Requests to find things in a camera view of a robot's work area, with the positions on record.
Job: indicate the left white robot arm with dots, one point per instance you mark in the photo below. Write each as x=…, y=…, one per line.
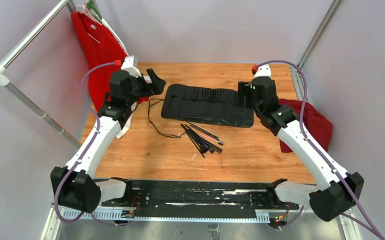
x=73, y=185

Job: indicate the aluminium frame post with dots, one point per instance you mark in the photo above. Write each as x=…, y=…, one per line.
x=322, y=27

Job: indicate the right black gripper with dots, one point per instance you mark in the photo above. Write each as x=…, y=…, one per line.
x=244, y=89

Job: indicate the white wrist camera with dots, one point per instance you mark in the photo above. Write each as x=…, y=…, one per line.
x=130, y=64
x=261, y=71

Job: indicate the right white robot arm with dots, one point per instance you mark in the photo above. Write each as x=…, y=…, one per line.
x=336, y=189

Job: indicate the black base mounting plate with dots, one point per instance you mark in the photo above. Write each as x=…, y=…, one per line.
x=210, y=200

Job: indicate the dark red crumpled cloth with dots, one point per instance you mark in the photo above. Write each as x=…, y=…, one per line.
x=317, y=124

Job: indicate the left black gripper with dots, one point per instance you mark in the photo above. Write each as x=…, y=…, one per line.
x=156, y=86

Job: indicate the black makeup brush roll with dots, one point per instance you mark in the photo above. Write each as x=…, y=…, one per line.
x=212, y=106

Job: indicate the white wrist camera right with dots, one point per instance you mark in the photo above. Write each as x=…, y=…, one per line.
x=261, y=71

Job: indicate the red hanging shirt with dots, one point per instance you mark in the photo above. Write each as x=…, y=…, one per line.
x=100, y=47

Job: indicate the black angled brush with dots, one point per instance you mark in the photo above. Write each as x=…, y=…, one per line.
x=204, y=131

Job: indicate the green white hangers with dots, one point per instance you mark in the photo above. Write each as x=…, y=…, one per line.
x=90, y=10

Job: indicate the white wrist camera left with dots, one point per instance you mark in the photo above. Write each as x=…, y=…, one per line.
x=130, y=64

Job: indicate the pink handled makeup brush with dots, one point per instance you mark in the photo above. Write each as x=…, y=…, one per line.
x=217, y=140

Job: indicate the thin black liner brush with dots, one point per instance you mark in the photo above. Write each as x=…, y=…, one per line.
x=192, y=140

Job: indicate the black comb brush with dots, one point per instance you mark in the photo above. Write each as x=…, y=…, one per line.
x=212, y=146

